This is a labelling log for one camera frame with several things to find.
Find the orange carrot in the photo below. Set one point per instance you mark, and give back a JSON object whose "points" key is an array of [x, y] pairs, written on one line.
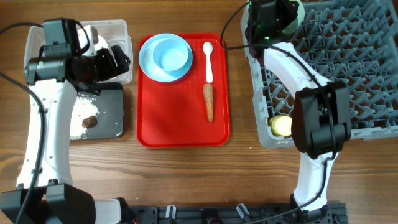
{"points": [[208, 96]]}

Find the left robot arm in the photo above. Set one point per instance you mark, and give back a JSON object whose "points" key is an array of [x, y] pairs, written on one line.
{"points": [[44, 191]]}

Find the red serving tray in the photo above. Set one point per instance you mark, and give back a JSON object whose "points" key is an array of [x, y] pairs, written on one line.
{"points": [[173, 114]]}

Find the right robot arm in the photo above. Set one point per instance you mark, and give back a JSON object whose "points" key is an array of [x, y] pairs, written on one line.
{"points": [[320, 118]]}

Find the large light blue plate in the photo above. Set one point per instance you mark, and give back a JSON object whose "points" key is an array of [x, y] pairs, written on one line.
{"points": [[149, 67]]}

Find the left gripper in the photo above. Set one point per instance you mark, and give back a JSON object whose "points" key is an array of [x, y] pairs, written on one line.
{"points": [[109, 69]]}

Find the white rice grains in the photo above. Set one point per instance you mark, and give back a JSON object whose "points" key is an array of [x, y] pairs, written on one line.
{"points": [[83, 108]]}

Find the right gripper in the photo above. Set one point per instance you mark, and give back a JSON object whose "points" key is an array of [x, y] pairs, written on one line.
{"points": [[287, 15]]}

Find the mint green bowl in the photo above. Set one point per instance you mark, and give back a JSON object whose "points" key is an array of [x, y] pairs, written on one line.
{"points": [[294, 25]]}

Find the yellow plastic cup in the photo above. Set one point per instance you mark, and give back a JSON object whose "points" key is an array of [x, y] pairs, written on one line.
{"points": [[281, 125]]}

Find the dark brown food scrap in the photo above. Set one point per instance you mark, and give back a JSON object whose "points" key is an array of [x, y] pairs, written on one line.
{"points": [[89, 122]]}

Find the black plastic tray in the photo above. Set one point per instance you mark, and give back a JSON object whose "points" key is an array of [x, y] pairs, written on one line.
{"points": [[110, 102]]}

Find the white plastic spoon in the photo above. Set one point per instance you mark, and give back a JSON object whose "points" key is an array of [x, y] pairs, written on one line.
{"points": [[208, 49]]}

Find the small light blue bowl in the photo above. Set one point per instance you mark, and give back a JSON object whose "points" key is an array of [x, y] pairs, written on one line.
{"points": [[170, 55]]}

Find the clear plastic bin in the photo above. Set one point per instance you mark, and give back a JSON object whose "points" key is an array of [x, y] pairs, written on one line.
{"points": [[114, 32]]}

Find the grey dishwasher rack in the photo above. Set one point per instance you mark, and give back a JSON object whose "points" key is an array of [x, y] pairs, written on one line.
{"points": [[350, 41]]}

